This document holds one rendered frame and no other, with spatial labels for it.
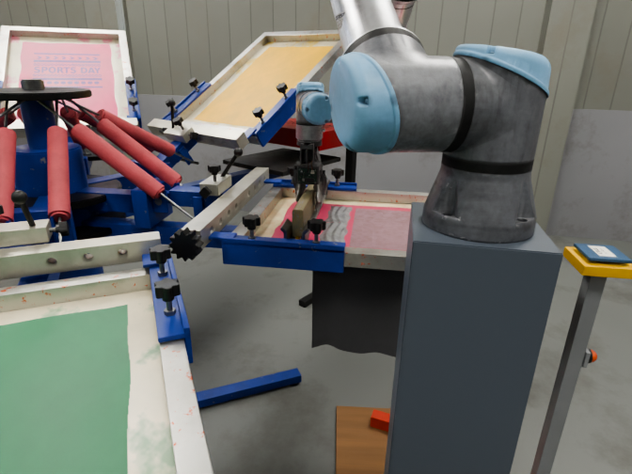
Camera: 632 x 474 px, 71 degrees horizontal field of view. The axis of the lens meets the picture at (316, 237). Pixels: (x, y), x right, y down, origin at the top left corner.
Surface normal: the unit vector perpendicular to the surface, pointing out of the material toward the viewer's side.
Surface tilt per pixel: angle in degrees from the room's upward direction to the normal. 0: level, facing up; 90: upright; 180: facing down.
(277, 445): 0
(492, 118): 100
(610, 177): 90
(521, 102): 90
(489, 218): 73
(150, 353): 0
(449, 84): 61
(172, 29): 90
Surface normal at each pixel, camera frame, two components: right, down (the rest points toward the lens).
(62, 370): 0.02, -0.93
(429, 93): 0.16, 0.04
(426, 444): -0.19, 0.36
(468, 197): -0.53, 0.00
